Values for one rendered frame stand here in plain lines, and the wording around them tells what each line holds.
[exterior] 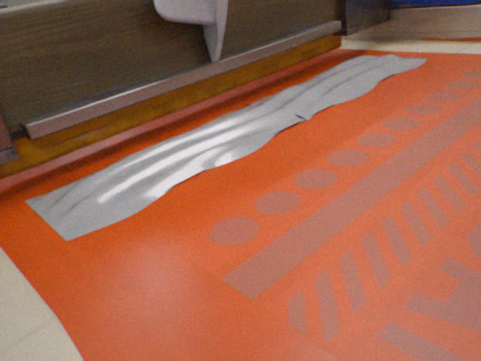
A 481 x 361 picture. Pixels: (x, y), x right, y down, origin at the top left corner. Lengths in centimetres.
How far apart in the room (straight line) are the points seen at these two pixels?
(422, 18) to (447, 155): 30
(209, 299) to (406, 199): 10
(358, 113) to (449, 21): 23
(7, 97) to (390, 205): 23
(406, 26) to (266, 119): 28
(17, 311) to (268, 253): 10
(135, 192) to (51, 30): 12
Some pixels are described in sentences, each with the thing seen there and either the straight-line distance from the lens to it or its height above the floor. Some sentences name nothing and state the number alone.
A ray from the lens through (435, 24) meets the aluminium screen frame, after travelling 53.
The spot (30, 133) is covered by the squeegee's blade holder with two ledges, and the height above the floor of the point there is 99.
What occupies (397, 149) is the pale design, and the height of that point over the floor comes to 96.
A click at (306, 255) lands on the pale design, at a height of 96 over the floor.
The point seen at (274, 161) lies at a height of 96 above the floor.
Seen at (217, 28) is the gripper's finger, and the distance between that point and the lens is 34.
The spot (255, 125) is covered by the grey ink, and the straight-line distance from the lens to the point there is 30.
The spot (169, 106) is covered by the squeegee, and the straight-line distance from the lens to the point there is 36.
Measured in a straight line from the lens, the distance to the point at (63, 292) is 19.
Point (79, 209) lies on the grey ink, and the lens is 24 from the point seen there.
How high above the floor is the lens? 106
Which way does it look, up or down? 27 degrees down
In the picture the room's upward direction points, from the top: 10 degrees counter-clockwise
